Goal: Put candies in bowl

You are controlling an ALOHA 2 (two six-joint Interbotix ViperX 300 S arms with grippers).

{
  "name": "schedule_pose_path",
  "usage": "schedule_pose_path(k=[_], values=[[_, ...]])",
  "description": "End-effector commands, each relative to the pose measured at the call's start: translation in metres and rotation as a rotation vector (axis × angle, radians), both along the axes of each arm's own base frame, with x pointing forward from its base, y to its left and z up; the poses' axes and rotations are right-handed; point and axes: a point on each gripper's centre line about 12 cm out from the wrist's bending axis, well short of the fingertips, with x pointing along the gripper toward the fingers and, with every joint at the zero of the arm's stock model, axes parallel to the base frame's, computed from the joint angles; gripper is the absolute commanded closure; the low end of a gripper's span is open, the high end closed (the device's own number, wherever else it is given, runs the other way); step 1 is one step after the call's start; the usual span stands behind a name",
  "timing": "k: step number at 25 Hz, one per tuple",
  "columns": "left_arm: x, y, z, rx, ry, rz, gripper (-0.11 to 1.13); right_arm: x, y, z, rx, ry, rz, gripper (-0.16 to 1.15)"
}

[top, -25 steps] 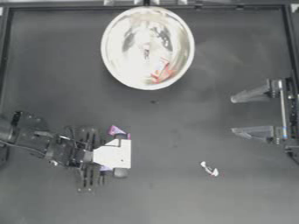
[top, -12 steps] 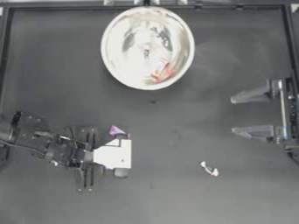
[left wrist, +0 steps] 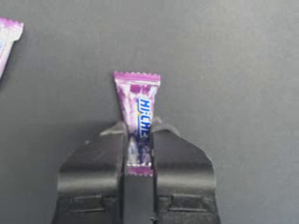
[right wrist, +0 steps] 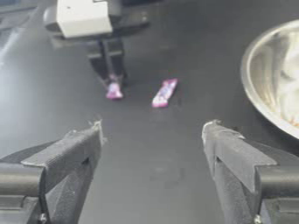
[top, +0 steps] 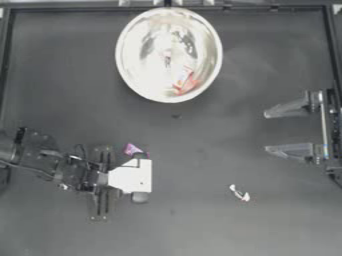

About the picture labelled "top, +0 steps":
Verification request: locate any red candy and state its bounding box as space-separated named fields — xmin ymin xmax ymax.
xmin=170 ymin=64 xmax=200 ymax=97

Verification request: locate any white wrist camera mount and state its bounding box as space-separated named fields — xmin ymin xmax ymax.
xmin=106 ymin=158 xmax=153 ymax=195

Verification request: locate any steel bowl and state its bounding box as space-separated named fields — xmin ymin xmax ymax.
xmin=113 ymin=6 xmax=224 ymax=104

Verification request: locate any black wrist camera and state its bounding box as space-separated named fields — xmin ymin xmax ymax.
xmin=129 ymin=190 xmax=150 ymax=204

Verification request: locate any white candy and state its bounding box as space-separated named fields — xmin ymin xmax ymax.
xmin=160 ymin=49 xmax=173 ymax=68
xmin=228 ymin=183 xmax=251 ymax=203

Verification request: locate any pink candy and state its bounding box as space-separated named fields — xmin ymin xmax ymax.
xmin=122 ymin=142 xmax=146 ymax=157

